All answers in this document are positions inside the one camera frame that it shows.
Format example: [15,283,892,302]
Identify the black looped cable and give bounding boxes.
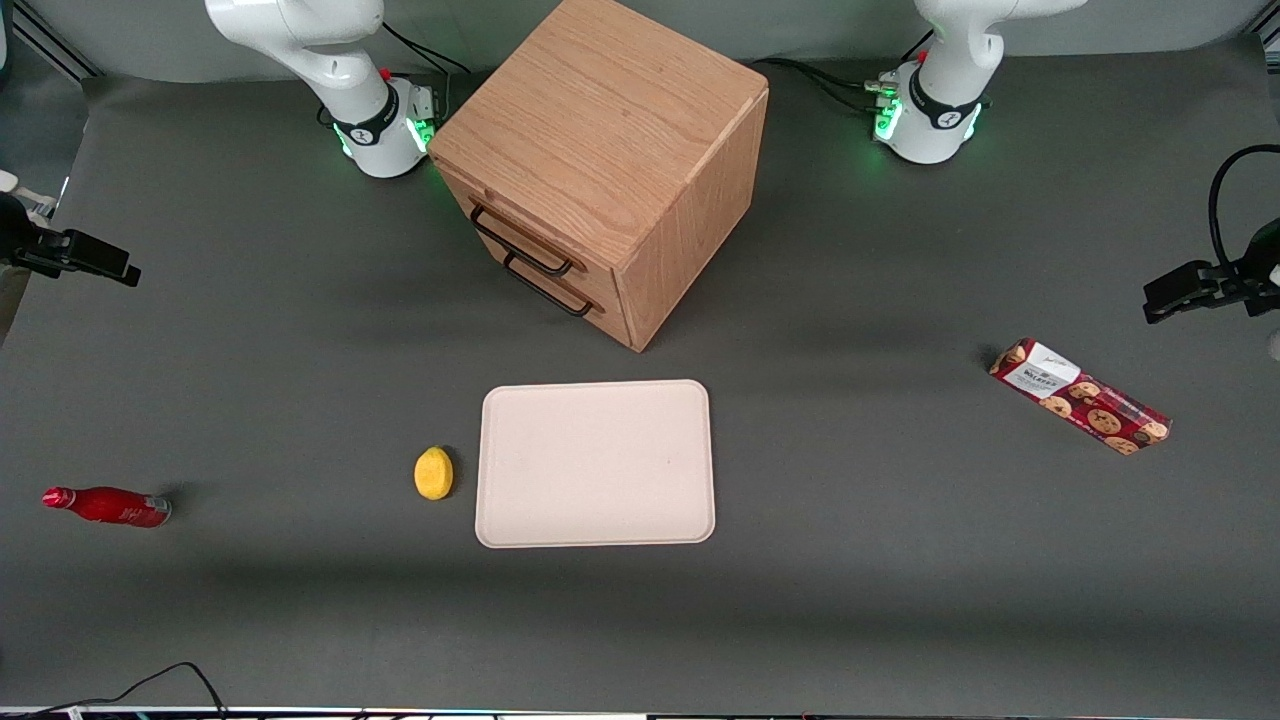
[1207,144,1280,271]

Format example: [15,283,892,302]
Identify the oak wooden drawer cabinet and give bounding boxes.
[428,0,771,353]

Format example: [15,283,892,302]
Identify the white clamp mount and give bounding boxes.
[0,170,56,223]

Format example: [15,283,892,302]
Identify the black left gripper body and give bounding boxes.
[1215,218,1280,317]

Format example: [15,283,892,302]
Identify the red bottle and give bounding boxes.
[42,486,173,529]

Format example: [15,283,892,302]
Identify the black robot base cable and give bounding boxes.
[380,20,473,77]
[752,57,901,116]

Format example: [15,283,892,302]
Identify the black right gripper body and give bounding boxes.
[0,193,67,273]

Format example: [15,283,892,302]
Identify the beige rectangular tray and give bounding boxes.
[474,379,717,550]

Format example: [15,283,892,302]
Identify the yellow lemon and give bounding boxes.
[414,446,455,501]

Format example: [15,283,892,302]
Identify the wooden drawer with black handle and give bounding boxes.
[462,205,633,346]
[438,165,621,291]

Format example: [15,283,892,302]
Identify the red cookie box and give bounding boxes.
[989,338,1173,457]

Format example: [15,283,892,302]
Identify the thin black table cable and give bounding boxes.
[30,661,229,717]

